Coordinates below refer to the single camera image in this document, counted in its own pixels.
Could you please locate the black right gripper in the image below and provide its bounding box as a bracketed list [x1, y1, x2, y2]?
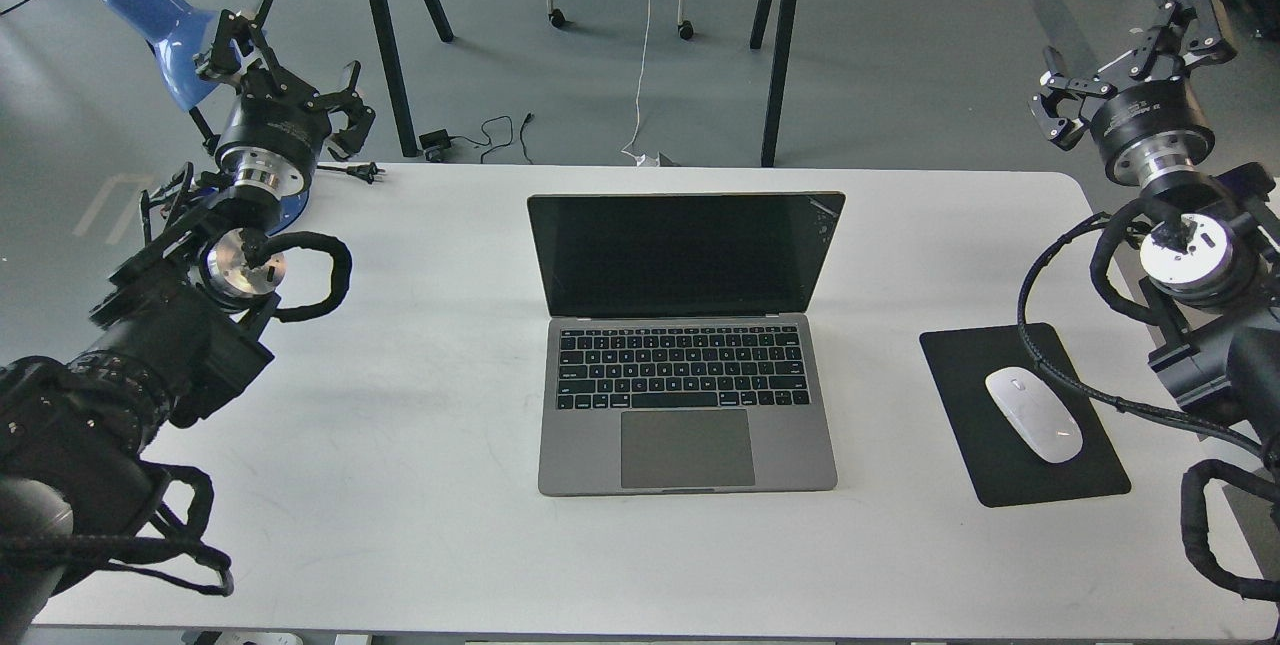
[1029, 0, 1238, 188]

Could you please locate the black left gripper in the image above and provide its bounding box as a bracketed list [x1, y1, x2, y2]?
[195, 0, 376, 195]

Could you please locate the grey laptop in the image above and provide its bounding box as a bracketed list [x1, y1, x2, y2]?
[526, 191, 845, 497]

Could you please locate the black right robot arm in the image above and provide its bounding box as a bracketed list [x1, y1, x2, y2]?
[1016, 0, 1279, 601]

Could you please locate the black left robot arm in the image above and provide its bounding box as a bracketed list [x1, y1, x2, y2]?
[1, 0, 375, 644]

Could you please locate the black plug on table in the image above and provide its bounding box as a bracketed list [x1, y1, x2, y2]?
[315, 163, 387, 186]

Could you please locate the white computer mouse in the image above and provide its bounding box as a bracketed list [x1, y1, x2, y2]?
[984, 366, 1083, 465]

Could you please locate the black mouse pad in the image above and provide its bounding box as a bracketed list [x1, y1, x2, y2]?
[919, 325, 1132, 508]

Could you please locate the black power adapter with cable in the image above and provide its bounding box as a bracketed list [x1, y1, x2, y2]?
[417, 113, 535, 165]

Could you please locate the white hanging cable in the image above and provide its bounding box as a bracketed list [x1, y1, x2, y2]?
[620, 0, 663, 166]

